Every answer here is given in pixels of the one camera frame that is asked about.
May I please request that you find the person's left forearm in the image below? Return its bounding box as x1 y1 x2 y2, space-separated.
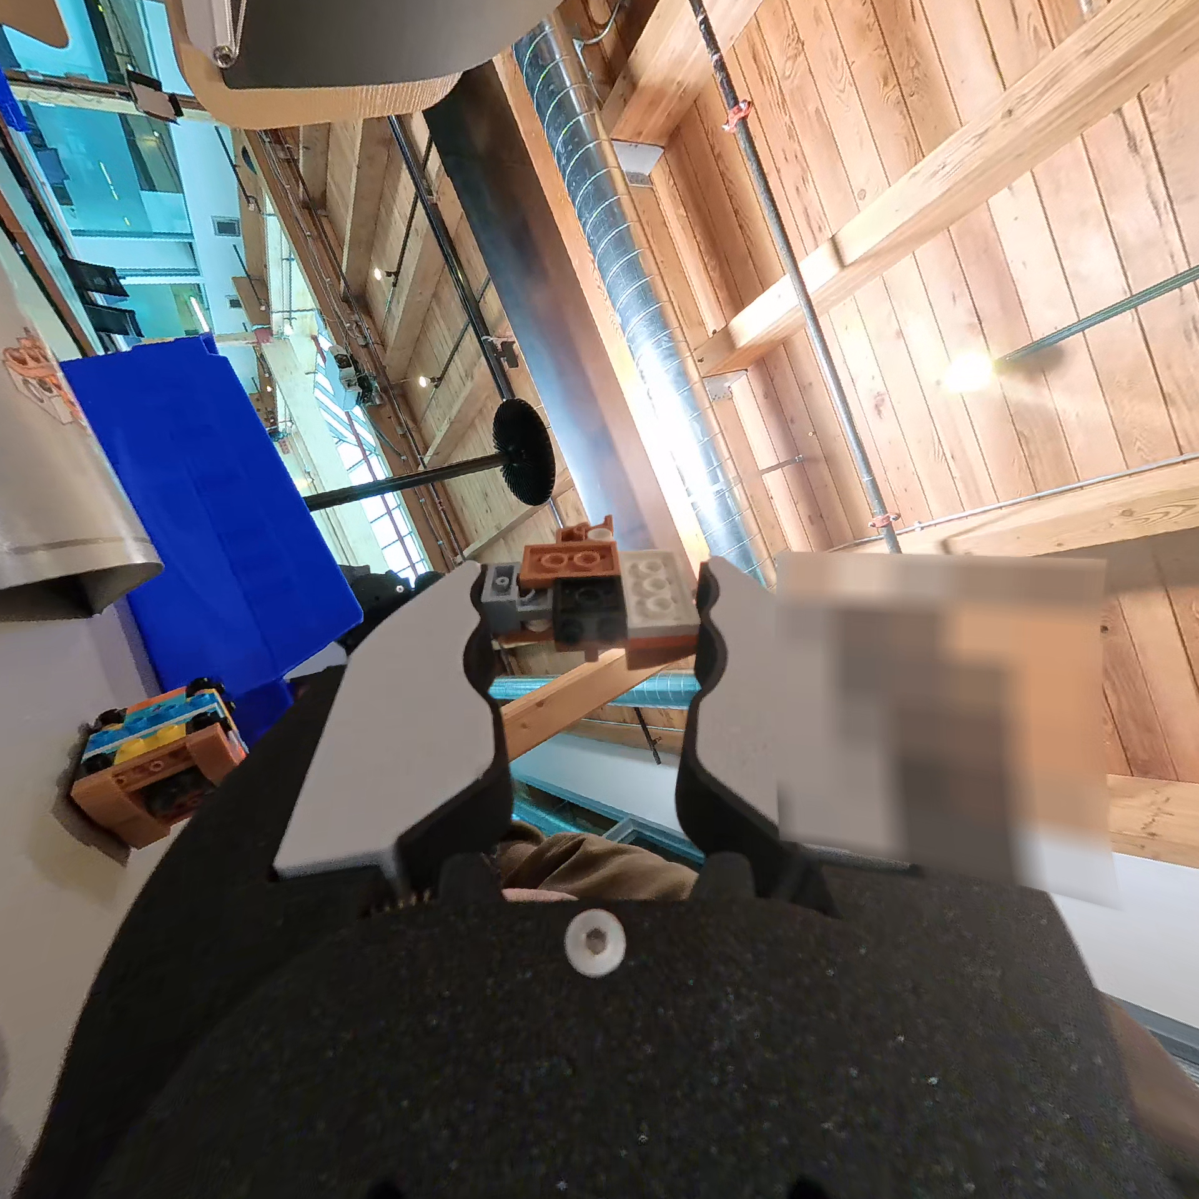
1105 997 1199 1183

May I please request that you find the brown grey brick assembly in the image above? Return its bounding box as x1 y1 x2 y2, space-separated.
480 515 704 668

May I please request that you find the colourful striped brick model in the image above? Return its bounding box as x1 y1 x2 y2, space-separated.
70 679 250 849

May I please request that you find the grey instruction booklet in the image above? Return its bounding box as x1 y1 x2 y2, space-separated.
0 224 166 619

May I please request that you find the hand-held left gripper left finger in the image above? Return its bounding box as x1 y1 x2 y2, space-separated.
272 559 517 906

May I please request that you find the blue plastic bin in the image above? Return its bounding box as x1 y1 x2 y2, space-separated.
59 335 366 740

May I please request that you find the teal air duct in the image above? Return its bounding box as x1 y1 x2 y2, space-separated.
490 672 703 710

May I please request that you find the metal ceiling pipe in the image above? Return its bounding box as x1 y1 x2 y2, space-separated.
687 0 902 555

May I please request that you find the black ceiling beam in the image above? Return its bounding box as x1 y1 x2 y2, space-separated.
421 64 718 575

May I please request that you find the silver air duct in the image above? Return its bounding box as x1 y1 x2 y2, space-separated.
510 17 781 589

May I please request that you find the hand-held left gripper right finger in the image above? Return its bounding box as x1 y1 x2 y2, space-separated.
674 556 835 915

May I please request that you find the person's brown hoodie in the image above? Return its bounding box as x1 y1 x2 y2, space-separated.
494 822 703 902

